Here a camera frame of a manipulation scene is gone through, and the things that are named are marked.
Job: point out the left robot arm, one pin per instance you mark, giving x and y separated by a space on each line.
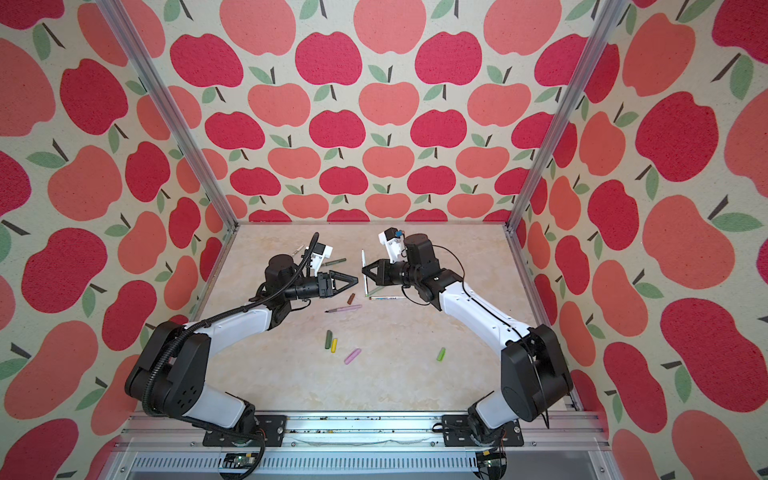
169 377

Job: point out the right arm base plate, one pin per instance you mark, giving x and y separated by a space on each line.
469 431

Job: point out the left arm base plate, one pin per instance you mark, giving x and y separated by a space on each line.
254 430

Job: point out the aluminium front rail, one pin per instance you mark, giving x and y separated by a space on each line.
365 445

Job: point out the pink pen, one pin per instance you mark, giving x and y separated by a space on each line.
343 309

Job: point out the right aluminium corner post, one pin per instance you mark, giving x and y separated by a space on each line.
604 26

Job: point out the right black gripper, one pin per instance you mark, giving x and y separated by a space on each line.
382 265

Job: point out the grey-green pen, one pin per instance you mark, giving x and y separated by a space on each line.
375 291

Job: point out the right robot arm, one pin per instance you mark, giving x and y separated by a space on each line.
534 373

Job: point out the pink pen cap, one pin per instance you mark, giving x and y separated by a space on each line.
352 356

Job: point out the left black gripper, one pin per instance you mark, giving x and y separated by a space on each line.
329 286

